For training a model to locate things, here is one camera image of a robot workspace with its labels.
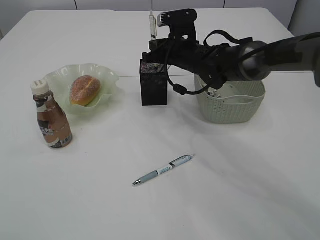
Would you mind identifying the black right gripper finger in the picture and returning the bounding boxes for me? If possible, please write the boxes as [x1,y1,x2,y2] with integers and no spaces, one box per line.
[148,38,168,50]
[142,49,165,64]

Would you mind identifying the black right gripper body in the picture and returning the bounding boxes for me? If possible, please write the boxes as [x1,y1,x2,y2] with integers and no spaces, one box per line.
[157,38,225,89]

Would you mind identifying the green white pen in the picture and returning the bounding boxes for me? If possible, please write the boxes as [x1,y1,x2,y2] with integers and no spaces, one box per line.
[149,9,157,41]

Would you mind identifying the sugared bread roll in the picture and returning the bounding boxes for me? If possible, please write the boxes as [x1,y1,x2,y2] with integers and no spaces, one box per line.
[69,75,101,107]

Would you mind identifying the blue grey pen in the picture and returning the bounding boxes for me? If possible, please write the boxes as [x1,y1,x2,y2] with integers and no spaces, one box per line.
[132,154,195,187]

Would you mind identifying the brown coffee drink bottle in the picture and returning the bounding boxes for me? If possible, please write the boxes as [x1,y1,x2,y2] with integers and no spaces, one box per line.
[30,79,73,149]

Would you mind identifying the clear plastic ruler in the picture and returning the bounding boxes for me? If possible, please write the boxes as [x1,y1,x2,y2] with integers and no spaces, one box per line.
[153,63,171,73]

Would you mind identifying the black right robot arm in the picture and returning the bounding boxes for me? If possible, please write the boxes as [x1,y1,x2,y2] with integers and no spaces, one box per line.
[142,32,320,90]

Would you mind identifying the black square pen holder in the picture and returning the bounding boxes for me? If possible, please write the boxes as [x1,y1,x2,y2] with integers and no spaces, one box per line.
[139,59,168,106]

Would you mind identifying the green plastic woven basket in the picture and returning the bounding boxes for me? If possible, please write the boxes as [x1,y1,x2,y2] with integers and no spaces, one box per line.
[197,81,266,124]

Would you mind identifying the wavy green glass plate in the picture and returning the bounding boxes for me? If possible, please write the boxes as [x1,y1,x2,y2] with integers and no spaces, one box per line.
[43,63,119,116]

